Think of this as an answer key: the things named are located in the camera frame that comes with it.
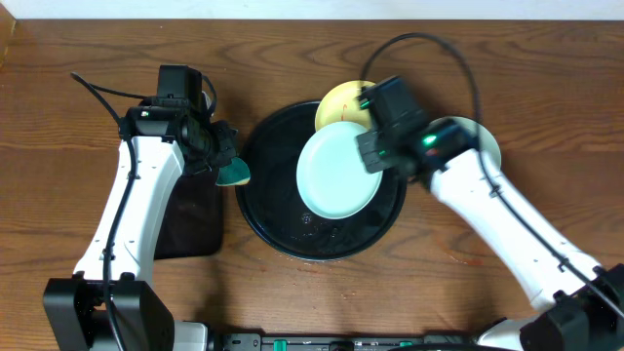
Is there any green yellow sponge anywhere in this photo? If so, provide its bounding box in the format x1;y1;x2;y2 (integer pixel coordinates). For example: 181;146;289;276
215;157;251;187

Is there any mint green plate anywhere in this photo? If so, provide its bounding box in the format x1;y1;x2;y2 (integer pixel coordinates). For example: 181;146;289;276
431;116;502;170
295;121;382;219

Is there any yellow plate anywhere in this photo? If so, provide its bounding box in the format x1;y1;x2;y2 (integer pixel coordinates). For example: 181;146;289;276
315;80;374;131

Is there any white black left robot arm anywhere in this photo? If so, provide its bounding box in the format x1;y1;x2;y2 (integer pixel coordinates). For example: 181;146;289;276
43;105;241;350

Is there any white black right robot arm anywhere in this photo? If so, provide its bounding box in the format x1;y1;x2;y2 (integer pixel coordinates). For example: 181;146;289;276
357;117;623;350

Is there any black round tray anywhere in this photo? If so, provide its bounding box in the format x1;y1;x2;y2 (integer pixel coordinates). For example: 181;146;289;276
236;100;408;261

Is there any black rectangular tray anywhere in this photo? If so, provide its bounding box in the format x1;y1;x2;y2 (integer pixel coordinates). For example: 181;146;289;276
154;171;224;259

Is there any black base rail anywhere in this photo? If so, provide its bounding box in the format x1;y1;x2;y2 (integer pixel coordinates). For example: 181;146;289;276
214;332;486;351

